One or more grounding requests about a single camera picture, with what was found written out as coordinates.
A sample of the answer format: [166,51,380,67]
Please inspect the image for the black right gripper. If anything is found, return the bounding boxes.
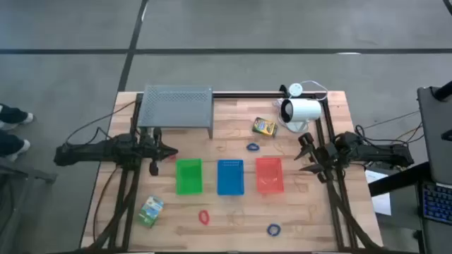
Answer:
[295,143,336,183]

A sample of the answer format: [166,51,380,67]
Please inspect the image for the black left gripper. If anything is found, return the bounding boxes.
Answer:
[140,140,179,177]

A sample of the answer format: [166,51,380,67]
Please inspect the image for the yellow crayon box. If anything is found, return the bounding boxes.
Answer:
[251,116,278,138]

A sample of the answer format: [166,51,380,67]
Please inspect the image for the green and white box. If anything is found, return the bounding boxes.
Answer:
[136,195,165,229]

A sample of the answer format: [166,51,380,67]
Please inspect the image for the black desk beam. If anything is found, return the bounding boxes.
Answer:
[368,161,431,198]

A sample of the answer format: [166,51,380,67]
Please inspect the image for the green plastic basket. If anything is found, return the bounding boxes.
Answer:
[175,157,205,196]

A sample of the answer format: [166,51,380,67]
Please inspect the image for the orange plastic basket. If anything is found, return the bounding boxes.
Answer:
[255,157,285,195]

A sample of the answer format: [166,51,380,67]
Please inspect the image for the grey perforated metal shelf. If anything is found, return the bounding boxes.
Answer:
[136,84,215,140]

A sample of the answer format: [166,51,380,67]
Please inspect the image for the blue plastic basket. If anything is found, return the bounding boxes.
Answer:
[216,159,245,197]

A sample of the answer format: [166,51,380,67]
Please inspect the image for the white paper sheet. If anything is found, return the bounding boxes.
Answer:
[364,169,393,217]

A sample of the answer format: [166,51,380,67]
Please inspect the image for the grey laptop backlit keyboard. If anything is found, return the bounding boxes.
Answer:
[416,86,452,226]

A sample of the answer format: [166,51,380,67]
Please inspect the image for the grey metal stand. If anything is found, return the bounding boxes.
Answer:
[0,154,58,254]

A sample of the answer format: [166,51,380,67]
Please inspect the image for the black pole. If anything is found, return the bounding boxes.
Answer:
[432,80,452,102]

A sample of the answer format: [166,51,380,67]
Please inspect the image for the person's foot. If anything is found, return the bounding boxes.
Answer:
[0,103,36,131]
[0,129,32,162]

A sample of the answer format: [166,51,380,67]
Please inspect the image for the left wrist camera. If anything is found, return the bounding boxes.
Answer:
[141,127,162,142]

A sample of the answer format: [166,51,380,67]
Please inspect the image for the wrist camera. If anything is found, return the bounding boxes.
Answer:
[141,127,162,142]
[298,132,315,147]

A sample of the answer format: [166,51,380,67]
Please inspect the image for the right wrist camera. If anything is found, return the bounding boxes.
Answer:
[298,132,315,147]

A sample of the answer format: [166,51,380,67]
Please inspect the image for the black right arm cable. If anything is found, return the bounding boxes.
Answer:
[354,111,424,146]

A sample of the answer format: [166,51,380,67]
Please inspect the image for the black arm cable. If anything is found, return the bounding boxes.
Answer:
[354,111,424,146]
[65,100,139,145]

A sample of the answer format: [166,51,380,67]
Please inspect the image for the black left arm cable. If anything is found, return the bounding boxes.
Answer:
[65,100,139,145]

